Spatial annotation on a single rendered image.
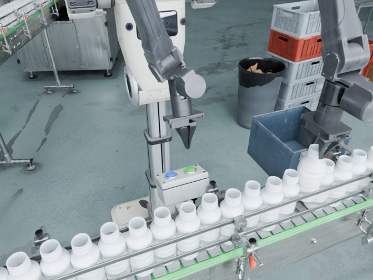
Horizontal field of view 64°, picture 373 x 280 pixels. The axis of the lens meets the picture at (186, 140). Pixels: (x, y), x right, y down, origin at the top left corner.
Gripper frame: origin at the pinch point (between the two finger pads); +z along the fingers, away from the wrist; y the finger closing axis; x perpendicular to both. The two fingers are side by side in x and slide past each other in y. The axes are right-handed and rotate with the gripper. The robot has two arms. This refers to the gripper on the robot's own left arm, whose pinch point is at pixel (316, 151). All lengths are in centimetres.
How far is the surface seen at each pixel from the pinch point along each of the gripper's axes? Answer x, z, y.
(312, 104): -186, 113, 175
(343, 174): -10.5, 9.3, -2.3
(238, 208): 23.0, 9.1, -2.4
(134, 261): 50, 16, -2
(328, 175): -5.6, 8.6, -1.6
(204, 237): 31.8, 16.5, -2.0
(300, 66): -152, 62, 172
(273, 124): -36, 35, 59
